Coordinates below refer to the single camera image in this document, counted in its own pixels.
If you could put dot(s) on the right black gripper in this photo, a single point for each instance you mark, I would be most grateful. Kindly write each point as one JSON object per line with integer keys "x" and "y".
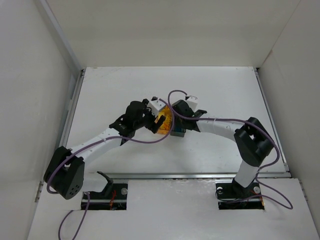
{"x": 182, "y": 115}

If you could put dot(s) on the yellow black striped lego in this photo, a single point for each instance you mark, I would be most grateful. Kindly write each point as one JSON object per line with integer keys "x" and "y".
{"x": 161, "y": 118}

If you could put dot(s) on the amber transparent container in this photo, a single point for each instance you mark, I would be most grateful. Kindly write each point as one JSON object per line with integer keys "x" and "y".
{"x": 165, "y": 122}

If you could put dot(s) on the grey transparent container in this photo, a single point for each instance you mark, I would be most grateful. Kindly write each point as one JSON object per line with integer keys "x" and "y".
{"x": 178, "y": 123}

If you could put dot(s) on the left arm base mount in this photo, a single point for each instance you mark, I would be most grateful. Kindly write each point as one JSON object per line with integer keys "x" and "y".
{"x": 116, "y": 200}

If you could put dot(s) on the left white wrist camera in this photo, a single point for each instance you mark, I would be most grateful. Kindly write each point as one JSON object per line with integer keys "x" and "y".
{"x": 156, "y": 105}

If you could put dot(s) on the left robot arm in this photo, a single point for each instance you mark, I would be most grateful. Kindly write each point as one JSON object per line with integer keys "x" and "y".
{"x": 66, "y": 173}

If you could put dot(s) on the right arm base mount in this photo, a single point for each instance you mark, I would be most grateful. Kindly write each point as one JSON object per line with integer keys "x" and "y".
{"x": 230, "y": 197}

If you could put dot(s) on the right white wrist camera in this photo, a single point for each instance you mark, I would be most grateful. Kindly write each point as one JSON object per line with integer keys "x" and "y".
{"x": 192, "y": 102}

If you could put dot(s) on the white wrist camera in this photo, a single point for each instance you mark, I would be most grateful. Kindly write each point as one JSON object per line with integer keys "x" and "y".
{"x": 192, "y": 102}
{"x": 156, "y": 105}

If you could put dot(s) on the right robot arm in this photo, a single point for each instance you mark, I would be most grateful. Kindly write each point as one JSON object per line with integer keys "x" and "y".
{"x": 252, "y": 140}

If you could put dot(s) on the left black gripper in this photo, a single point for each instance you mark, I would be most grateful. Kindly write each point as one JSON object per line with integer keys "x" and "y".
{"x": 152, "y": 119}

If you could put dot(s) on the aluminium rail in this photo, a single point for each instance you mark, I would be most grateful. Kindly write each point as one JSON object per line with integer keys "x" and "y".
{"x": 167, "y": 171}

